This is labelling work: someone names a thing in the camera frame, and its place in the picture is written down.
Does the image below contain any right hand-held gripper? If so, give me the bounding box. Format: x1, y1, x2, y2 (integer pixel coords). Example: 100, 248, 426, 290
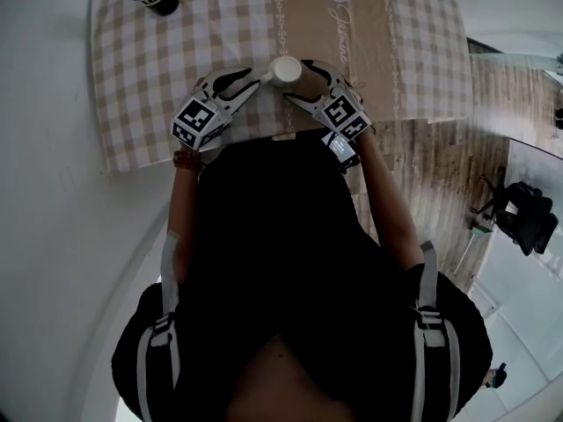
281, 59, 371, 143

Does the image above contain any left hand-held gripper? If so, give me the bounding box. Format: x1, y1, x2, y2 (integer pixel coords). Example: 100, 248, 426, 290
170, 66, 262, 153

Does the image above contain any white ceramic mug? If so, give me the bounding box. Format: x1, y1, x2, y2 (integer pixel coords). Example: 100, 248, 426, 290
259, 55, 303, 89

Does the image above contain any person's right forearm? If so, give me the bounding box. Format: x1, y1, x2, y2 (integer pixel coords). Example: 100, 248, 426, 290
353, 132, 427, 277

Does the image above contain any person's left forearm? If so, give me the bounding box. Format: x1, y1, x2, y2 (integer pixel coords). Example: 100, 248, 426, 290
168, 164, 207, 283

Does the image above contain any small black screen device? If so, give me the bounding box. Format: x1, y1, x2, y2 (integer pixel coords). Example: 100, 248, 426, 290
322, 130, 361, 170

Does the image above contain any beige checkered flower tablecloth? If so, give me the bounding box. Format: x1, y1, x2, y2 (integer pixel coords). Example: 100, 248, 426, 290
90, 0, 475, 176

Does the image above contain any person's black clothing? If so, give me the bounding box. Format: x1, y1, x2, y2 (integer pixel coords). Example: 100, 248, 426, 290
111, 132, 494, 422

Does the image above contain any green-headed mop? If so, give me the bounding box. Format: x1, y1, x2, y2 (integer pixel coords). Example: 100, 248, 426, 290
457, 224, 493, 276

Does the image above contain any black office chair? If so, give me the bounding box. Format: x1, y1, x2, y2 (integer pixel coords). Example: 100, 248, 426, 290
471, 175, 559, 258

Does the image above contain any brown beaded bracelet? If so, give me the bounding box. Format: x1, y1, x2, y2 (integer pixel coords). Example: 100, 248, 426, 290
172, 149, 207, 172

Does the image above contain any grey backpack strap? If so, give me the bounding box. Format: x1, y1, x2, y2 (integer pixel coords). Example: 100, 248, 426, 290
135, 230, 182, 422
407, 240, 462, 422

